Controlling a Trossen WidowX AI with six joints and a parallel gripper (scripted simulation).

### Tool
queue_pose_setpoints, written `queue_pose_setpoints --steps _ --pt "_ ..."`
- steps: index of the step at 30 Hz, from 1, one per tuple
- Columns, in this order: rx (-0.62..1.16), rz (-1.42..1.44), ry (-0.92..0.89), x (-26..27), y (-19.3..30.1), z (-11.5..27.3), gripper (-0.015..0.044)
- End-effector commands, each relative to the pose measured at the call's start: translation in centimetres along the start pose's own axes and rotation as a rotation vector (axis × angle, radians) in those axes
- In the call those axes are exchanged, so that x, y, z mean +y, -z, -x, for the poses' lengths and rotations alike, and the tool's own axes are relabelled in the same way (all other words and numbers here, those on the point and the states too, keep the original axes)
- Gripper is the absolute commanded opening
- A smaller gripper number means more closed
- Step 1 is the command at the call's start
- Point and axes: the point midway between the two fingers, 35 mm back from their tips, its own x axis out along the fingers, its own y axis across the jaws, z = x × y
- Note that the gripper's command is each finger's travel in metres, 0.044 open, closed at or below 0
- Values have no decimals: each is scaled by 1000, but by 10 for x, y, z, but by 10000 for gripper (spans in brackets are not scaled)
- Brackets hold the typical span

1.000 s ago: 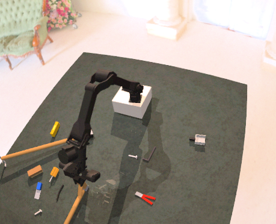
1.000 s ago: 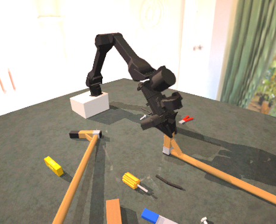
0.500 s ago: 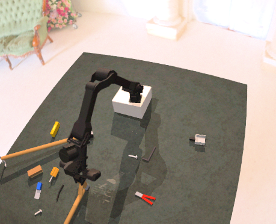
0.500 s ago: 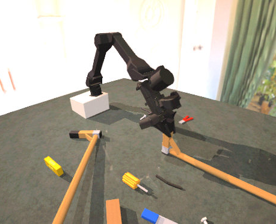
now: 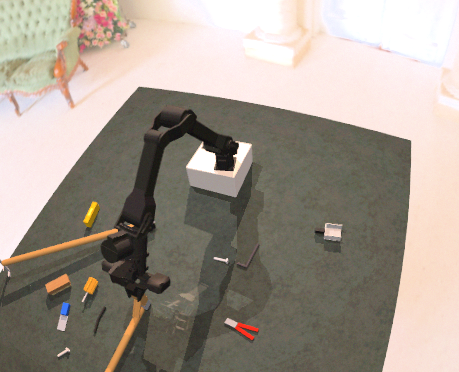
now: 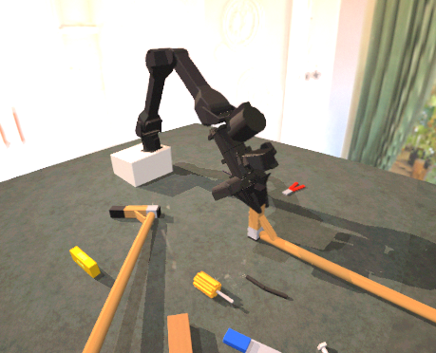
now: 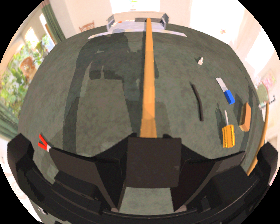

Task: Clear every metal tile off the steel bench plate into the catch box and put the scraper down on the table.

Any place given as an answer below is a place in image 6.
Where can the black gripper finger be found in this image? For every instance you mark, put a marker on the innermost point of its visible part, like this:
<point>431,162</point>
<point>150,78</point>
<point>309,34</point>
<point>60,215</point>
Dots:
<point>263,180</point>
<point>248,196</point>

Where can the orange flat bar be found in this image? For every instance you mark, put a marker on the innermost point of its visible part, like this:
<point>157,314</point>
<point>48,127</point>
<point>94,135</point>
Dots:
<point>179,334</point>

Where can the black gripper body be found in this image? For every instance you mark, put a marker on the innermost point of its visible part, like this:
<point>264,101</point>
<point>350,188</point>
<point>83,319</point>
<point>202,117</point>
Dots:
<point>237,180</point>

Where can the yellow rectangular block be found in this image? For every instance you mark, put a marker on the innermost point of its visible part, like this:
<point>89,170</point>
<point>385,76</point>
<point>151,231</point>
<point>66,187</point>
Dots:
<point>84,261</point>

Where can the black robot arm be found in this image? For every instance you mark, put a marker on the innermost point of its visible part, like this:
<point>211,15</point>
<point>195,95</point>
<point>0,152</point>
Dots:
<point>211,107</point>

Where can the yellow-handled screwdriver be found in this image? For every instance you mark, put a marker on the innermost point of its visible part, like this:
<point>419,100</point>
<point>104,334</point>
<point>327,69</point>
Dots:
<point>209,286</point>

